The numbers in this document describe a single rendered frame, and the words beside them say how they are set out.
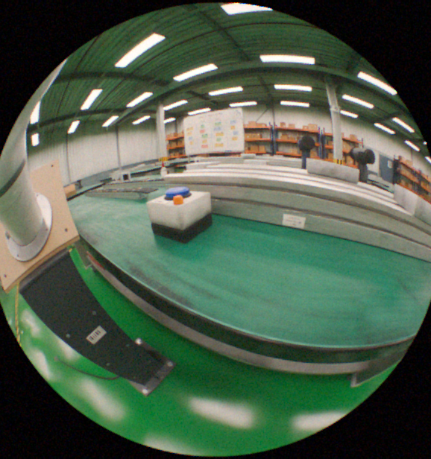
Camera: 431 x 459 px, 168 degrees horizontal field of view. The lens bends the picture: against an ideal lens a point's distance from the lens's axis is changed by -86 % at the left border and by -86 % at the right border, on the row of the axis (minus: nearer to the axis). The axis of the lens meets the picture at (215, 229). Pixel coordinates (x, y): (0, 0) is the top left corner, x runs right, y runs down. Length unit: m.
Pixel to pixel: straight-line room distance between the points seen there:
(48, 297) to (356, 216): 0.64
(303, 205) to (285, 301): 0.17
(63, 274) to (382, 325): 0.54
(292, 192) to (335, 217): 0.09
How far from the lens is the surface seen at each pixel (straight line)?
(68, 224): 0.43
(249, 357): 0.72
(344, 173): 0.47
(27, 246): 0.45
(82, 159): 11.81
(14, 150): 0.30
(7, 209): 0.35
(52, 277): 0.42
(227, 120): 3.55
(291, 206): 0.28
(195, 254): 0.22
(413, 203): 0.38
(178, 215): 0.22
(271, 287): 0.17
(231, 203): 0.31
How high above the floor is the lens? 0.90
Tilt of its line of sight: 27 degrees down
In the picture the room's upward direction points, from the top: 4 degrees counter-clockwise
